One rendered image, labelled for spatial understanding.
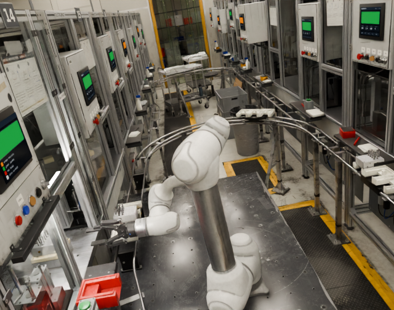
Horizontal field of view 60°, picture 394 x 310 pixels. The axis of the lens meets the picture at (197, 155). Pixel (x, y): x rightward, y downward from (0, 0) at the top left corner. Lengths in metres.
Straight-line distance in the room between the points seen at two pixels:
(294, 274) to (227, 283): 0.49
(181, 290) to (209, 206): 0.67
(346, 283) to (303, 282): 1.01
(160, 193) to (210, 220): 0.50
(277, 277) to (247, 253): 0.29
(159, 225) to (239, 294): 0.48
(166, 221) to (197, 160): 0.60
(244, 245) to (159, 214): 0.42
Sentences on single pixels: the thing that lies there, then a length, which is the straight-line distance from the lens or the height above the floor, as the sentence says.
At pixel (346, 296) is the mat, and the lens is 2.68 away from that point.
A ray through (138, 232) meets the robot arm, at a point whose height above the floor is 1.01.
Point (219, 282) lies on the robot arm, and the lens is 1.42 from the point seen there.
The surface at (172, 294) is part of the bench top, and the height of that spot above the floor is 0.68.
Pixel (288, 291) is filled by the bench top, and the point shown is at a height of 0.68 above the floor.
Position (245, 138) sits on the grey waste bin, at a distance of 4.55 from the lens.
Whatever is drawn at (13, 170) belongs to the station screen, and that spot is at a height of 1.56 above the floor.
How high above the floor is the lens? 1.92
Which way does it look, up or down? 23 degrees down
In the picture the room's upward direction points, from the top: 10 degrees counter-clockwise
